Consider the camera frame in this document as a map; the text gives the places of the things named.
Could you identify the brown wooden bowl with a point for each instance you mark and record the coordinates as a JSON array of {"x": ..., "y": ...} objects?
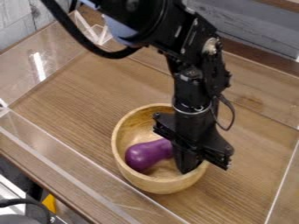
[{"x": 162, "y": 178}]

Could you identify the purple toy eggplant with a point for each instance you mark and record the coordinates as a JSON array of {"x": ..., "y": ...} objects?
[{"x": 146, "y": 154}]

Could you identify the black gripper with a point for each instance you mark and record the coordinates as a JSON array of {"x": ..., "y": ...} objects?
[{"x": 195, "y": 138}]

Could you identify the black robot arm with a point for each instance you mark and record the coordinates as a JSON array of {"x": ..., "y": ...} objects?
[{"x": 187, "y": 40}]

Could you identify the yellow black machine base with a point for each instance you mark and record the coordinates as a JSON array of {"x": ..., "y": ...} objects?
[{"x": 36, "y": 213}]

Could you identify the clear acrylic corner bracket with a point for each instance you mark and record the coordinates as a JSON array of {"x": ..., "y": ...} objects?
[{"x": 96, "y": 33}]

